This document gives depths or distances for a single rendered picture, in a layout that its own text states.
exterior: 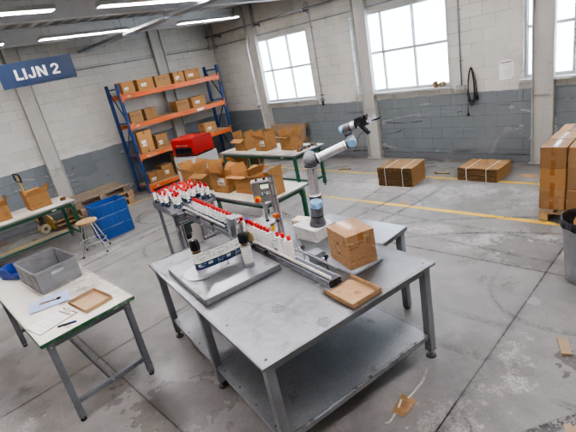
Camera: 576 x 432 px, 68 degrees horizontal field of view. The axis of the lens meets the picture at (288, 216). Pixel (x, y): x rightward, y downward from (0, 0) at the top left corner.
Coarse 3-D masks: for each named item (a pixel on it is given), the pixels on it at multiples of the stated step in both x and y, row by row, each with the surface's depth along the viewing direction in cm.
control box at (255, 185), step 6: (252, 180) 367; (258, 180) 363; (264, 180) 360; (252, 186) 360; (258, 186) 360; (270, 186) 360; (252, 192) 363; (258, 192) 362; (264, 198) 364; (270, 198) 364
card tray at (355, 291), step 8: (352, 280) 307; (360, 280) 302; (336, 288) 302; (344, 288) 300; (352, 288) 297; (360, 288) 296; (368, 288) 294; (376, 288) 290; (328, 296) 295; (336, 296) 286; (344, 296) 290; (352, 296) 288; (360, 296) 287; (368, 296) 280; (352, 304) 274; (360, 304) 277
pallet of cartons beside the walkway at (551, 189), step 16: (544, 144) 496; (560, 144) 486; (544, 160) 491; (560, 160) 480; (544, 176) 497; (560, 176) 486; (544, 192) 504; (560, 192) 492; (544, 208) 511; (560, 208) 499
